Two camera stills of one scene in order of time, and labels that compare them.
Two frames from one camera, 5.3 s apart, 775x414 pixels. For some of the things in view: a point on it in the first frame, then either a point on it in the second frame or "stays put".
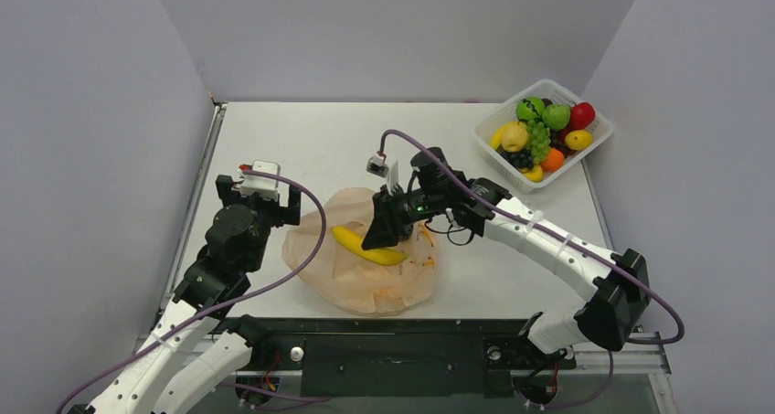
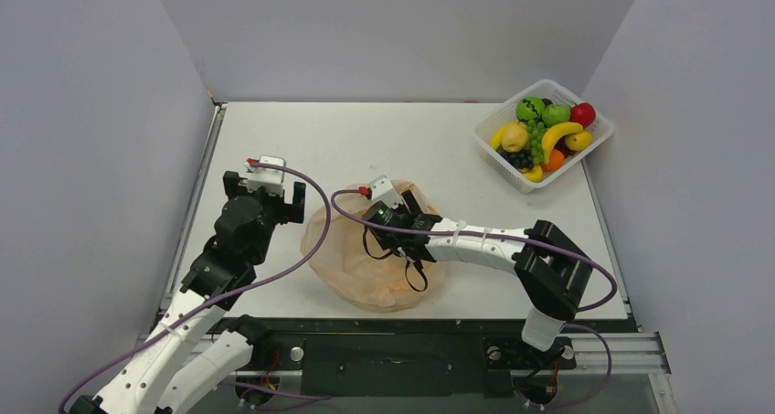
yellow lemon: x=578 y=140 stays put
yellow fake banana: x=353 y=241 to x=553 y=132
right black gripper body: x=392 y=202 to x=415 y=218
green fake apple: x=556 y=116 stays put
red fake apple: x=581 y=115 stays put
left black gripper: x=282 y=215 stays put
